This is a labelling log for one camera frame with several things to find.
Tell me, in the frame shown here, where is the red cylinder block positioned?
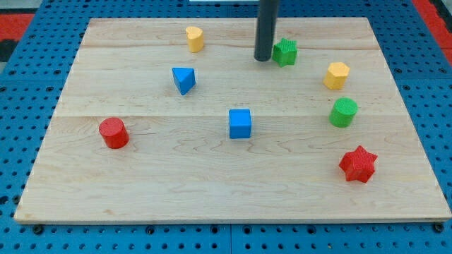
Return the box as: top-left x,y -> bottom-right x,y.
99,117 -> 129,149

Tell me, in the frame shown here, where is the blue triangle block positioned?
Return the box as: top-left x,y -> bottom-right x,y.
172,67 -> 196,95

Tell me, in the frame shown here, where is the green star block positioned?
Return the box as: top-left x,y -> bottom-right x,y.
272,38 -> 298,67

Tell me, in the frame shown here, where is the yellow heart block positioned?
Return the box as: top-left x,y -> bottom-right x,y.
185,26 -> 204,53

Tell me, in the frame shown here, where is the red star block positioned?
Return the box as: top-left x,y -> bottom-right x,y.
339,145 -> 378,183

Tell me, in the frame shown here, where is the light wooden board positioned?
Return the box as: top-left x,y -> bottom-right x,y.
14,18 -> 451,224

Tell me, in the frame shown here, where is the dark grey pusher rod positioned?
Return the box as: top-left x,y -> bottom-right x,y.
254,0 -> 280,62

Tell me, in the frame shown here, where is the blue cube block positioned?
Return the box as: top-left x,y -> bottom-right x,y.
229,109 -> 252,139

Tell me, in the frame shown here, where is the green cylinder block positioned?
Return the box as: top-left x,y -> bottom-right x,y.
328,97 -> 358,128

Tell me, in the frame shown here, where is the yellow hexagon block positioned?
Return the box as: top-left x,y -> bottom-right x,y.
323,62 -> 350,90

